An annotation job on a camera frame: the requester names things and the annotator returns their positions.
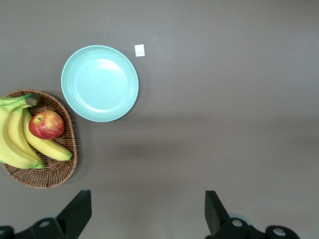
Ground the small square paper label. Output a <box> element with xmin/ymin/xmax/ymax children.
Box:
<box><xmin>134</xmin><ymin>44</ymin><xmax>146</xmax><ymax>57</ymax></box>

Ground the yellow banana bunch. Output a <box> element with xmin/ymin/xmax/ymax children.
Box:
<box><xmin>0</xmin><ymin>93</ymin><xmax>73</xmax><ymax>170</ymax></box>

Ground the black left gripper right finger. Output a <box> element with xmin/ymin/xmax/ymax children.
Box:
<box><xmin>204</xmin><ymin>190</ymin><xmax>299</xmax><ymax>239</ymax></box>

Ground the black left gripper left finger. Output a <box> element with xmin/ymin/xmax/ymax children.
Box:
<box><xmin>0</xmin><ymin>190</ymin><xmax>92</xmax><ymax>239</ymax></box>

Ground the pale green round plate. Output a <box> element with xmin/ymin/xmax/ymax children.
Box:
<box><xmin>61</xmin><ymin>45</ymin><xmax>140</xmax><ymax>123</ymax></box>

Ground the brown wicker basket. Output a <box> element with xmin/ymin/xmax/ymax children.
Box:
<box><xmin>0</xmin><ymin>89</ymin><xmax>78</xmax><ymax>189</ymax></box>

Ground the red yellow apple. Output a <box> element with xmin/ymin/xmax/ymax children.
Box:
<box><xmin>28</xmin><ymin>110</ymin><xmax>65</xmax><ymax>140</ymax></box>

